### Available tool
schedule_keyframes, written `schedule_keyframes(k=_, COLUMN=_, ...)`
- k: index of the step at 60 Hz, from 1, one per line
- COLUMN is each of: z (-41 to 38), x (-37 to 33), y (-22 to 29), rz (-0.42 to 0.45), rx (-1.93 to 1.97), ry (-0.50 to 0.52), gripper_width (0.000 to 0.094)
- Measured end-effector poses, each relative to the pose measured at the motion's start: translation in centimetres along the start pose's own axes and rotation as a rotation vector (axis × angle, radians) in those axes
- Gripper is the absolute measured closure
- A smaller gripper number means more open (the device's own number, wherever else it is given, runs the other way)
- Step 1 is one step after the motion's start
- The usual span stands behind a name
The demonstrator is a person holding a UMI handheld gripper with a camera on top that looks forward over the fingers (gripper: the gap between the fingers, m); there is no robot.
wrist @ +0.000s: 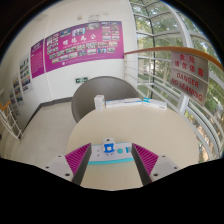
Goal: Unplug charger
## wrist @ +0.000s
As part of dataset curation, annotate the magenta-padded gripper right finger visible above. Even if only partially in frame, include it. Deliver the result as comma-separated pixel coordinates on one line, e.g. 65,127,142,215
130,142,182,186

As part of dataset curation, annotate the large magenta photo poster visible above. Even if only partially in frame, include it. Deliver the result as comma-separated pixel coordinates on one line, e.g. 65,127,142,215
43,20,125,73

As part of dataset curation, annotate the white photo display board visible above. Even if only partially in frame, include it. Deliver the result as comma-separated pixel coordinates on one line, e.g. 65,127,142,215
11,74,25,108
18,54,33,94

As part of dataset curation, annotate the white and teal power strip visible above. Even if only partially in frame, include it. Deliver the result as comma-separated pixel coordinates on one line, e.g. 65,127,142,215
88,141,135,166

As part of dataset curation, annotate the white stair railing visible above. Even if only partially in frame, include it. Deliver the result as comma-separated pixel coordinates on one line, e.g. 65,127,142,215
0,101,24,141

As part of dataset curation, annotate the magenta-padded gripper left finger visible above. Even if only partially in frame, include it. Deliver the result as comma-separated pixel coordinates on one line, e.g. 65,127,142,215
43,142,93,186

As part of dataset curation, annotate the white-framed glass window wall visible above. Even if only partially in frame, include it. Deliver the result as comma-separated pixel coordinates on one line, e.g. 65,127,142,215
129,0,224,161

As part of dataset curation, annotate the narrow magenta text poster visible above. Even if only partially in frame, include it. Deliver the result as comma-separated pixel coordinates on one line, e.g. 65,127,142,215
30,39,46,79

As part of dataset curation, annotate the small upright white box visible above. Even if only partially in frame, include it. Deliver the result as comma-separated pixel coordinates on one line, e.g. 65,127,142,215
93,94,106,111

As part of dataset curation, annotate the silver sign with red letters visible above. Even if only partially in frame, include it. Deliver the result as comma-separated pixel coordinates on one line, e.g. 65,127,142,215
169,68,209,107

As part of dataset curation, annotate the white railing with orange handrail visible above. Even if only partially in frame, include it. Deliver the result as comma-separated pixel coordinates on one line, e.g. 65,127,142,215
123,45,224,161

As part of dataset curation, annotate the green exit sign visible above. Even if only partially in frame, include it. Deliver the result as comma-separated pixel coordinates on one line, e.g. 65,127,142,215
75,76,89,84

